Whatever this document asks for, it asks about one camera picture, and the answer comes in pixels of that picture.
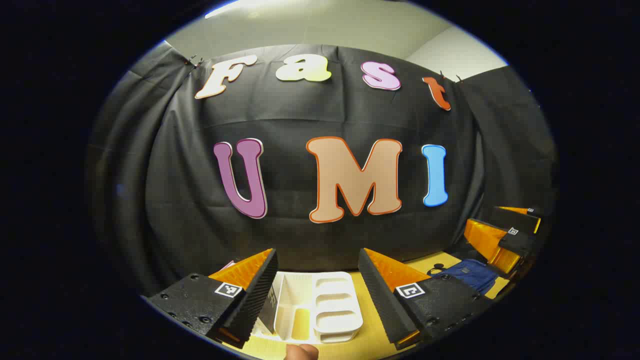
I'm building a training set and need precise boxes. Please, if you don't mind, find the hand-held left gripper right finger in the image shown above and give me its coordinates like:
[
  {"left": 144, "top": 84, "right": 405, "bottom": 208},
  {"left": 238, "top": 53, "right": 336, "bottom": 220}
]
[{"left": 358, "top": 248, "right": 493, "bottom": 351}]

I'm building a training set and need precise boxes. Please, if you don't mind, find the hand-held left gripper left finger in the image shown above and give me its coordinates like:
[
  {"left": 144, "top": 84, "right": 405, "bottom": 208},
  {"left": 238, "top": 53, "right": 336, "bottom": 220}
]
[{"left": 145, "top": 248, "right": 279, "bottom": 349}]

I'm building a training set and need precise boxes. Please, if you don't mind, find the white plastic bookshelf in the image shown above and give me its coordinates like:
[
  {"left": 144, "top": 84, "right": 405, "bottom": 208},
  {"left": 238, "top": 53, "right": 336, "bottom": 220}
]
[{"left": 250, "top": 271, "right": 364, "bottom": 346}]

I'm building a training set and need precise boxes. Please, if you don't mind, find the blue schoolbag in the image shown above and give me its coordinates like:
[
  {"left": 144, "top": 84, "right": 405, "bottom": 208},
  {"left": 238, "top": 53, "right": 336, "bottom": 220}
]
[{"left": 427, "top": 258, "right": 501, "bottom": 297}]

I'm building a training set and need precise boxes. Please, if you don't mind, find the black backdrop cloth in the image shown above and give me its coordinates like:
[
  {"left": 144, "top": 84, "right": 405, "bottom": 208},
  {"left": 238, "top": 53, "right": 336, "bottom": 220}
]
[{"left": 87, "top": 44, "right": 558, "bottom": 297}]

